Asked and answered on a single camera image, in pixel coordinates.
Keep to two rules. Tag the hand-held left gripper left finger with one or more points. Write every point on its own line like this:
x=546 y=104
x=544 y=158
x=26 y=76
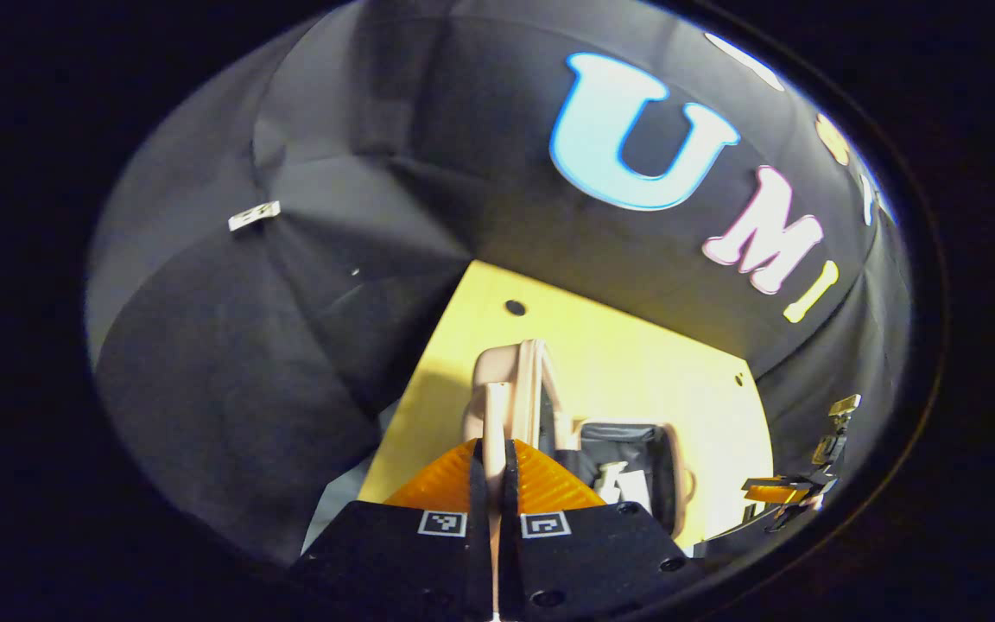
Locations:
x=411 y=561

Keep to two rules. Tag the white pump bottle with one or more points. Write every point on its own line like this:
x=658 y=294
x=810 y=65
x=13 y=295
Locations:
x=611 y=479

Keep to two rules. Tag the black backdrop cloth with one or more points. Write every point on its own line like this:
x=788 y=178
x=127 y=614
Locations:
x=359 y=173

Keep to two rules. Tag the pink suitcase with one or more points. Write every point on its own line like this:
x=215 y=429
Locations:
x=506 y=367

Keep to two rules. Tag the small white tag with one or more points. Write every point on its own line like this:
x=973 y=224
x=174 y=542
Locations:
x=254 y=216

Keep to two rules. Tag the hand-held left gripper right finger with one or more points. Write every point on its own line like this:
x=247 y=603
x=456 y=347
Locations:
x=584 y=561

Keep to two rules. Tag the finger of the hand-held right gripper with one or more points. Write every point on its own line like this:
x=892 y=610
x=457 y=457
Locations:
x=770 y=492

